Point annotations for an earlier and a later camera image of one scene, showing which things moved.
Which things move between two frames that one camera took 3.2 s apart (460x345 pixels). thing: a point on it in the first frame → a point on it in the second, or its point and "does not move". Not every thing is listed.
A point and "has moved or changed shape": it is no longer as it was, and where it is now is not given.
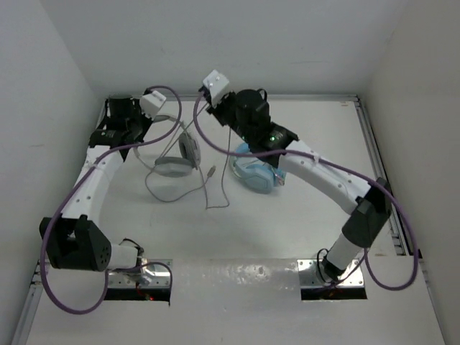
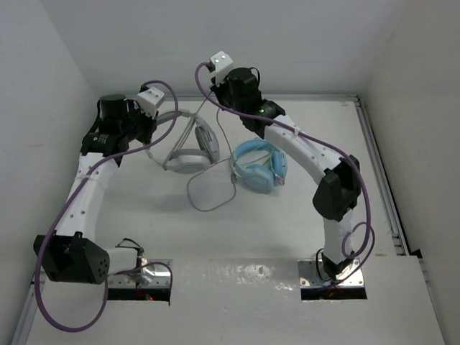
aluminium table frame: (259, 221) does not move
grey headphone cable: (203, 182) → (183, 134)
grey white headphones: (176, 167) has moved or changed shape
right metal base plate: (310, 277) does not move
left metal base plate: (150, 277) does not move
